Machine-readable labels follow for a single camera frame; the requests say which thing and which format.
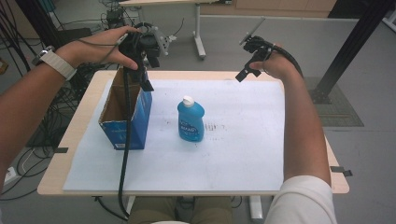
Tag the wristwatch with beige band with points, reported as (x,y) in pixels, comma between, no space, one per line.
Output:
(59,63)

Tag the white-legged desk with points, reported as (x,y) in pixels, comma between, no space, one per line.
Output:
(199,37)

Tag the blue bottle with white cap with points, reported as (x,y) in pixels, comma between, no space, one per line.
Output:
(190,121)

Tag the white table mat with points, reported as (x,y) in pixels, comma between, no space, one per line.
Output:
(233,155)

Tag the blue cardboard box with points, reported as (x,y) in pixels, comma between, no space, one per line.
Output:
(138,124)

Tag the black metal stand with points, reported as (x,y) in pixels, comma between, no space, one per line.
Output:
(351,46)

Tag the dark floor mat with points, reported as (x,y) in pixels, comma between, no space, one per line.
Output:
(342,109)

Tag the black tape piece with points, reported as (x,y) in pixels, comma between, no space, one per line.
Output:
(341,170)
(61,150)

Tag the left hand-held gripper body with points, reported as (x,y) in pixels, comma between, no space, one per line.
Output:
(144,42)

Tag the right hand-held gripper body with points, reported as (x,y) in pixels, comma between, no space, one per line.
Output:
(257,45)

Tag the white power strip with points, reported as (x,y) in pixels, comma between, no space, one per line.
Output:
(10,175)

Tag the black floor equipment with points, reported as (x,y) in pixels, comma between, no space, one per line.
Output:
(115,17)

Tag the person's olive trousers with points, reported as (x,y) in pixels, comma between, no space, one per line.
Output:
(149,211)

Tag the person's right hand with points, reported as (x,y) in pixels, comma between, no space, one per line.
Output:
(275,67)

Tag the white table leg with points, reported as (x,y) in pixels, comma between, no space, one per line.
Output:
(130,203)
(256,208)

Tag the person's left hand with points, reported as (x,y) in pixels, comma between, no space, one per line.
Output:
(96,48)

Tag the white shirt sleeve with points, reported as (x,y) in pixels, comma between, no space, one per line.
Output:
(305,202)

